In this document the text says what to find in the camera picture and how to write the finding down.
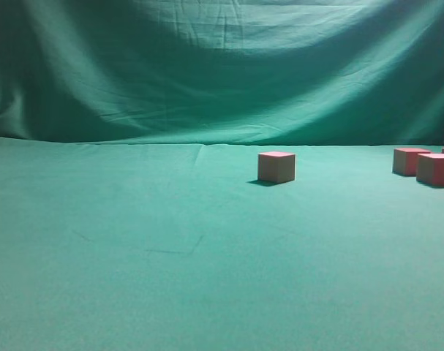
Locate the green cloth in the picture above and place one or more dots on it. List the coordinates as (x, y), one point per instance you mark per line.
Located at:
(131, 216)

